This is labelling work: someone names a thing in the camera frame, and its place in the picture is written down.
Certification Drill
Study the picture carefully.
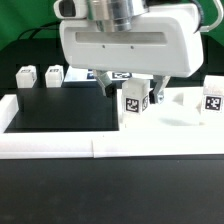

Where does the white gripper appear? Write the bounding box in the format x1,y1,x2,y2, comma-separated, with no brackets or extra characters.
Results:
53,0,203,104

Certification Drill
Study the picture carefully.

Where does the white square table top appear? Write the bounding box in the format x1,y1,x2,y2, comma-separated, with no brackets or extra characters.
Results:
117,87,224,130

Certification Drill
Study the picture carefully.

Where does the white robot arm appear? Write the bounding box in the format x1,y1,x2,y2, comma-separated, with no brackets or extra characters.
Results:
54,0,203,102

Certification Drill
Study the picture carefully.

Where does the white sheet with fiducial markers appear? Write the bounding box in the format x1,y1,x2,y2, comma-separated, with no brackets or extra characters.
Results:
64,66,132,82

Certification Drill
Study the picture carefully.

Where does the white U-shaped obstacle fence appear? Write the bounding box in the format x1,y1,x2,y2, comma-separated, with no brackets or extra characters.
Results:
0,94,224,159

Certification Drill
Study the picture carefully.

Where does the black cable thick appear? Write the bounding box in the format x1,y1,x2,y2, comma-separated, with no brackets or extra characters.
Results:
17,21,60,40

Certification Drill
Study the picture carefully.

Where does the white camera cable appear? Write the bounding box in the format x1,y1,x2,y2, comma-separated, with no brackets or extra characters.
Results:
194,0,224,34

